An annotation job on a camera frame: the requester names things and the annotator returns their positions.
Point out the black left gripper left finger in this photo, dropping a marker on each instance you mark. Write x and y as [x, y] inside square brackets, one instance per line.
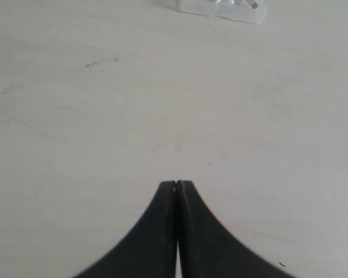
[149, 249]

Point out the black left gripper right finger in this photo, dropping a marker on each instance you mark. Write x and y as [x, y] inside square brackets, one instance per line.
[207, 248]

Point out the clear plastic storage box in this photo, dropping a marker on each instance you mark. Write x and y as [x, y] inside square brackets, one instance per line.
[244, 11]

